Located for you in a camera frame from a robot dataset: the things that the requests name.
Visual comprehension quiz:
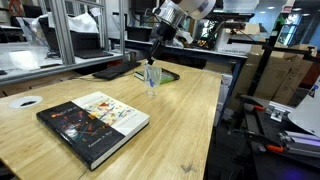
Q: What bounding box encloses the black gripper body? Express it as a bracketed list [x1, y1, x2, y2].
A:
[155, 20, 178, 43]

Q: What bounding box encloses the blue and white marker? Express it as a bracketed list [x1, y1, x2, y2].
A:
[145, 63, 157, 88]

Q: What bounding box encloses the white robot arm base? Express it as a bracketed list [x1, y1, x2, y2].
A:
[287, 75, 320, 138]

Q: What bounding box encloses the clear stemmed drinking glass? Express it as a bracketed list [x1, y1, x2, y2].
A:
[142, 63, 163, 98]

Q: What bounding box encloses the black storage bin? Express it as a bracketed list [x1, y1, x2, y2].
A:
[126, 25, 154, 43]

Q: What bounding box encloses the green softcover book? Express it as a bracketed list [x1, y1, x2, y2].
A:
[134, 68, 181, 85]

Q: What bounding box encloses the blue edged workbench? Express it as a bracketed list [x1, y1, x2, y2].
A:
[109, 37, 248, 63]

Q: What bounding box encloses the black computer keyboard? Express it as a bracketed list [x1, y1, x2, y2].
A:
[91, 60, 142, 81]

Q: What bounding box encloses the black open laptop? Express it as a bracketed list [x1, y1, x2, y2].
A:
[37, 16, 115, 60]

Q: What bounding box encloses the white cardboard box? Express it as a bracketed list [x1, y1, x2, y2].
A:
[214, 22, 262, 56]

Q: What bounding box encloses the white crumpled plastic sheet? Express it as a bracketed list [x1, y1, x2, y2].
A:
[30, 11, 100, 35]

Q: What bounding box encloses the white drawer cabinet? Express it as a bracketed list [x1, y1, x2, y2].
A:
[214, 73, 234, 127]

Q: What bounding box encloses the black and white hardcover book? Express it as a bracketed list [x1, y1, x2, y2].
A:
[35, 91, 151, 172]

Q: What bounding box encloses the large brown cardboard box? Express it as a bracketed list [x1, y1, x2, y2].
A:
[229, 44, 295, 113]

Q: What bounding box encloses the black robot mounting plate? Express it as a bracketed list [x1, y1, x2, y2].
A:
[238, 94, 320, 168]

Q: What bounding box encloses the tall brown cardboard box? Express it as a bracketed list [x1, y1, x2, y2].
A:
[272, 43, 318, 106]

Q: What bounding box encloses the white grommet with black slot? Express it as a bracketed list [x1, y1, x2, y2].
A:
[7, 95, 44, 110]

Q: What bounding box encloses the thin aluminium frame post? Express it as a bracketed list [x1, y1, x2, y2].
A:
[117, 0, 126, 56]
[99, 0, 111, 52]

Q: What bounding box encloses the thick aluminium frame post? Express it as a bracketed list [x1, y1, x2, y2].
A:
[49, 0, 77, 66]

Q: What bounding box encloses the black metal camera stand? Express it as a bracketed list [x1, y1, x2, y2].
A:
[227, 21, 318, 98]

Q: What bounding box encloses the orange clamp handle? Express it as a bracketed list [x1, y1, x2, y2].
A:
[265, 143, 285, 155]
[252, 104, 267, 112]

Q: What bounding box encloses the silver metal corner bracket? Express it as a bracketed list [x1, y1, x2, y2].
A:
[265, 101, 295, 123]

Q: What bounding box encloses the aluminium extrusion rail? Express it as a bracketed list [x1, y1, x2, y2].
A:
[279, 129, 320, 159]

